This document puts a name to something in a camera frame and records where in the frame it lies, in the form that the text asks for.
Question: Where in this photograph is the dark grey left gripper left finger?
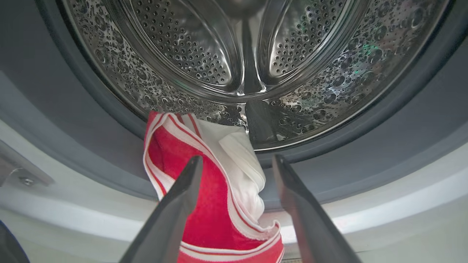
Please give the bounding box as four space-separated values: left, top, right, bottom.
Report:
119 155 203 263

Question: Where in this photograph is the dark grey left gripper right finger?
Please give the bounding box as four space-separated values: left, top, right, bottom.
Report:
272 154 362 263

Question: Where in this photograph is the red and white jersey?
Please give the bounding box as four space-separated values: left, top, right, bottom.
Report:
143 111 285 263

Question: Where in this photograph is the washing machine glass door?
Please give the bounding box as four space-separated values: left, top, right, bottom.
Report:
0 221 30 263

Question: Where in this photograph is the white front-load washing machine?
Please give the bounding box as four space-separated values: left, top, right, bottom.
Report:
0 121 468 263

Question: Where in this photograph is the stainless steel washing machine drum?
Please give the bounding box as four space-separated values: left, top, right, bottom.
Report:
60 0 450 151

